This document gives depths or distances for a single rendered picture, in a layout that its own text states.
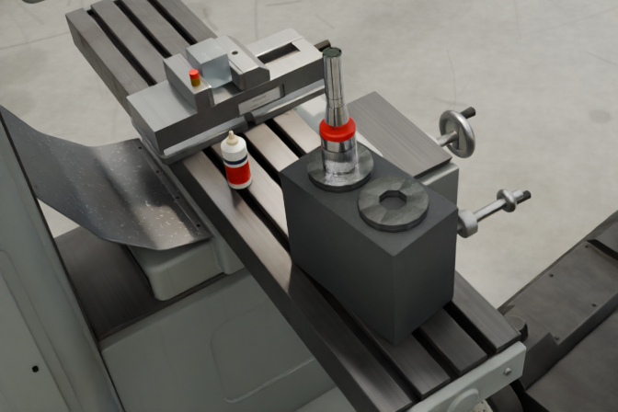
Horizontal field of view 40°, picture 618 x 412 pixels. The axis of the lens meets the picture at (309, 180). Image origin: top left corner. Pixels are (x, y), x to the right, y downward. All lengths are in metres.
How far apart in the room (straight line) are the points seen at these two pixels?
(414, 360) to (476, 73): 2.12
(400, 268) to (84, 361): 0.62
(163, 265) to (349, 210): 0.48
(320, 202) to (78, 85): 2.34
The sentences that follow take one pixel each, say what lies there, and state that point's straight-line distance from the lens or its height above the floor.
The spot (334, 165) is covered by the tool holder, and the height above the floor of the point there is 1.15.
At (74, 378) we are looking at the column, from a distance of 1.48.
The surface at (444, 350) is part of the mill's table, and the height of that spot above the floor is 0.93.
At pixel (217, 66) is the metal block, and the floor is 1.05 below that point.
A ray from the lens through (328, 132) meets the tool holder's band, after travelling 1.09.
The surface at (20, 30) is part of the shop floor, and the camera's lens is 3.81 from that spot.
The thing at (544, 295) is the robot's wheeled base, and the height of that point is 0.59.
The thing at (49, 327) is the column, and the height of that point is 0.87.
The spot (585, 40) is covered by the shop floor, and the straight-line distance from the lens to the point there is 3.40.
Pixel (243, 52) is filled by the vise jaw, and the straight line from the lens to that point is 1.52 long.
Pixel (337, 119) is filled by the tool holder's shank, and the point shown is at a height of 1.22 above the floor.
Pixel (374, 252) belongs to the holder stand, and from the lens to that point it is 1.07.
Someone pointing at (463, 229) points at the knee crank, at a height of 0.51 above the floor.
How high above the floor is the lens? 1.90
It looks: 43 degrees down
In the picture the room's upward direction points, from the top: 6 degrees counter-clockwise
